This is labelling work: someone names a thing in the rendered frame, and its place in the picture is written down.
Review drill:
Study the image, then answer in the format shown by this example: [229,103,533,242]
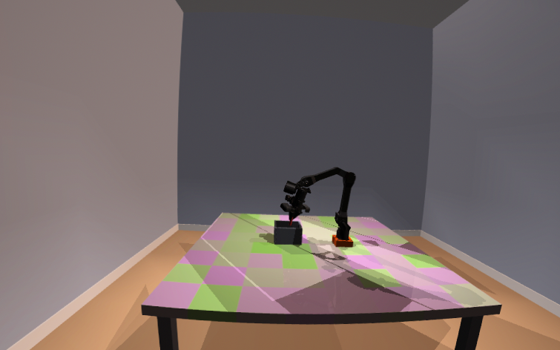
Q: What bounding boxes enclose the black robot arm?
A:
[283,167,355,240]

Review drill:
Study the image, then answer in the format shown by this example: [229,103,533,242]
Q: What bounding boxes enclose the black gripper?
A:
[280,196,310,221]

